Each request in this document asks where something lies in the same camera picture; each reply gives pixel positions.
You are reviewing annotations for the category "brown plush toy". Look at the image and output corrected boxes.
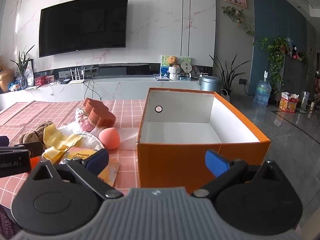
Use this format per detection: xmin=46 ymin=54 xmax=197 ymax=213
xmin=18 ymin=121 xmax=53 ymax=144

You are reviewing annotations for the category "yellow cloth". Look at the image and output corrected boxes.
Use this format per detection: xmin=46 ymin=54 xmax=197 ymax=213
xmin=42 ymin=124 xmax=82 ymax=164

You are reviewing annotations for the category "pink makeup sponge egg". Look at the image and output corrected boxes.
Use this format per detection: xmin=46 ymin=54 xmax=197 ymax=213
xmin=99 ymin=127 xmax=120 ymax=150

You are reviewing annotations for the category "pink white crochet piece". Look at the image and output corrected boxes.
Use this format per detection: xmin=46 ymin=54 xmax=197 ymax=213
xmin=75 ymin=108 xmax=95 ymax=133

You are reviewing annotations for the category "orange bear-shaped sponge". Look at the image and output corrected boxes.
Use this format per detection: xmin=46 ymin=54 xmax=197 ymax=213
xmin=82 ymin=98 xmax=116 ymax=128

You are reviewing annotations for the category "orange snack packet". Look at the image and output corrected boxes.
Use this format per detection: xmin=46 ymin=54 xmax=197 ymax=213
xmin=60 ymin=147 xmax=120 ymax=186

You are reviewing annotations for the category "pink checkered tablecloth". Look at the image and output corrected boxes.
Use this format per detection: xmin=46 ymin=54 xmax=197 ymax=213
xmin=1 ymin=100 xmax=145 ymax=208

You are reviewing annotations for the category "orange cardboard box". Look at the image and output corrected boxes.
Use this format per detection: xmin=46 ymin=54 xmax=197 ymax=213
xmin=137 ymin=88 xmax=271 ymax=193

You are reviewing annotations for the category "woven small basket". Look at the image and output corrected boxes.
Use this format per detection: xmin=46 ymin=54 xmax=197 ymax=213
xmin=220 ymin=88 xmax=230 ymax=102

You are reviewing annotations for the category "potted plant on console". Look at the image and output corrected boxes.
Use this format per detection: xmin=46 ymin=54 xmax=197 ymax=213
xmin=11 ymin=45 xmax=35 ymax=90

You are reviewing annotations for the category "blue water jug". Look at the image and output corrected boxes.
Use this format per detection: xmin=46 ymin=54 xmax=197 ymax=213
xmin=253 ymin=71 xmax=272 ymax=107

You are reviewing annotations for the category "golden vase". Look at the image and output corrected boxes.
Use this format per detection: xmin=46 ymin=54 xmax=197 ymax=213
xmin=0 ymin=68 xmax=14 ymax=93

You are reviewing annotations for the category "white wifi router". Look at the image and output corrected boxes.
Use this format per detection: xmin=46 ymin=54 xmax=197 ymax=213
xmin=69 ymin=68 xmax=85 ymax=85

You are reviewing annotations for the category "grey metal trash can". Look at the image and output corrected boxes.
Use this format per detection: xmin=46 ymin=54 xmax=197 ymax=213
xmin=199 ymin=76 xmax=222 ymax=93

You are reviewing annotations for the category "red yellow gift box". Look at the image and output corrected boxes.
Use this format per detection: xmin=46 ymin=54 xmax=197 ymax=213
xmin=279 ymin=92 xmax=299 ymax=113

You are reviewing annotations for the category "long-leaf potted plant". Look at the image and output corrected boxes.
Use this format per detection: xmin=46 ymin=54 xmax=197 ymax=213
xmin=209 ymin=54 xmax=249 ymax=95

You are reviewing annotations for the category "climbing ivy plant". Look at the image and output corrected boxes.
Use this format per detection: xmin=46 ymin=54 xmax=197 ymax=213
xmin=258 ymin=36 xmax=289 ymax=95

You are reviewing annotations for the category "black wall television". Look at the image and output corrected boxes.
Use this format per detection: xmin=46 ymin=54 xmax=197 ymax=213
xmin=39 ymin=0 xmax=128 ymax=57

